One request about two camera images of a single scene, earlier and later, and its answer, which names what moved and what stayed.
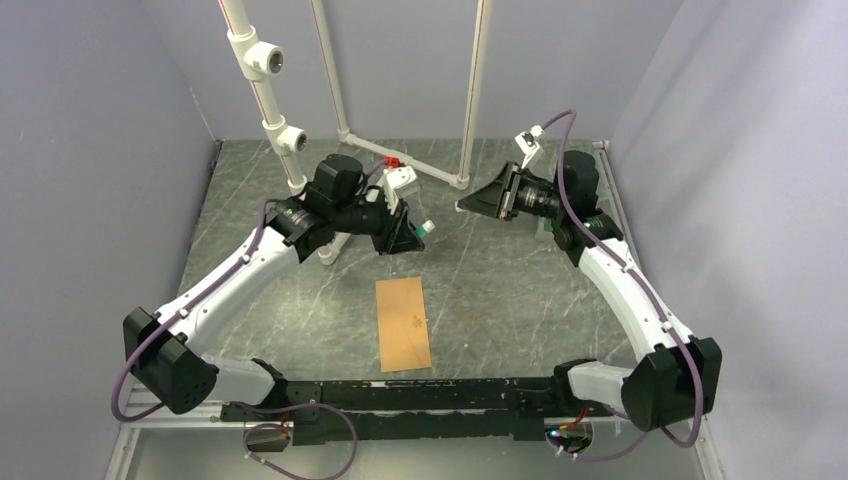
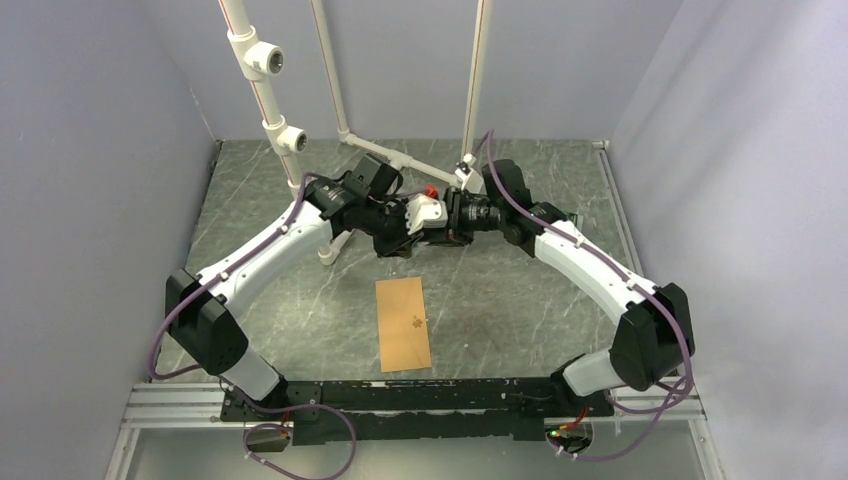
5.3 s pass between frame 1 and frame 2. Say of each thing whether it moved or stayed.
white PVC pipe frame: stayed
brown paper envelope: stayed
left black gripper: stayed
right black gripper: moved
